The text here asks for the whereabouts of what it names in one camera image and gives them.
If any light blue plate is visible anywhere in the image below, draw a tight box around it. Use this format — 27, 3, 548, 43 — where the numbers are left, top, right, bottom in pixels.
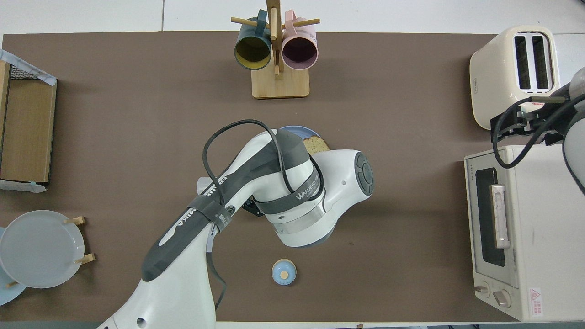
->
0, 226, 27, 306

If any brown table mat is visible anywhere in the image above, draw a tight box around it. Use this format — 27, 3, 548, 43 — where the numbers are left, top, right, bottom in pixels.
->
0, 31, 517, 323

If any blue round plate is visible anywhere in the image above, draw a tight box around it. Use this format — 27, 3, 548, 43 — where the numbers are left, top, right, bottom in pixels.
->
279, 126, 323, 140

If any small blue lid wooden knob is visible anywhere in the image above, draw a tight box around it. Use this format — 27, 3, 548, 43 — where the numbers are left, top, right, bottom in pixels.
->
271, 259, 298, 286

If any wooden plate rack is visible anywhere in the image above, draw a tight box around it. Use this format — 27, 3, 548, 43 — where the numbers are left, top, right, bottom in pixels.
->
5, 216, 96, 289

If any pink mug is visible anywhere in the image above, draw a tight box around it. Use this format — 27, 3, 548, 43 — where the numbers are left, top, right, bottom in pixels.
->
282, 9, 319, 71

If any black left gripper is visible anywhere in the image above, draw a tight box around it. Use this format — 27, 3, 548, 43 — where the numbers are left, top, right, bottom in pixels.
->
242, 197, 265, 217

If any teal mug yellow inside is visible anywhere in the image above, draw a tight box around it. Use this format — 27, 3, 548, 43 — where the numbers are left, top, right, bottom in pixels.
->
234, 9, 273, 71

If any white toaster oven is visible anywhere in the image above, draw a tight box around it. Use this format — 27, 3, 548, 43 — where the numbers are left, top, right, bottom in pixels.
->
464, 145, 585, 322

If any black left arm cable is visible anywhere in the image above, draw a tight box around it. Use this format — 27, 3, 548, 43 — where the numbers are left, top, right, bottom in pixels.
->
202, 120, 325, 311

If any cream two-slot toaster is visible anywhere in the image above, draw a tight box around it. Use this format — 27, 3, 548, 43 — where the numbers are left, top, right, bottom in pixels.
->
469, 25, 562, 131

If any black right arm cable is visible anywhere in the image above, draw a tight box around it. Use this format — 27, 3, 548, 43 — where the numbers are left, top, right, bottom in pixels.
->
491, 95, 585, 169

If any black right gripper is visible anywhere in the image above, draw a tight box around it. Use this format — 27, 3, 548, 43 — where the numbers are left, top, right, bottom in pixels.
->
491, 98, 572, 147

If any grey plate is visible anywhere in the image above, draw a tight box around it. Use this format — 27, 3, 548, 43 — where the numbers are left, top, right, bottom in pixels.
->
0, 210, 85, 289

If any toasted bread slice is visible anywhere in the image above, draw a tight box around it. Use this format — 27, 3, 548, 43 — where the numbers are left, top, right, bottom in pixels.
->
303, 136, 330, 156

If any wooden mug tree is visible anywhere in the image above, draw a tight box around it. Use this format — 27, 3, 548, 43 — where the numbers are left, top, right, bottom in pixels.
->
230, 0, 320, 99

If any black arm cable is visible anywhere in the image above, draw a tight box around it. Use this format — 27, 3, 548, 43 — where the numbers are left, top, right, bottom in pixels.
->
491, 95, 585, 169
202, 120, 325, 311

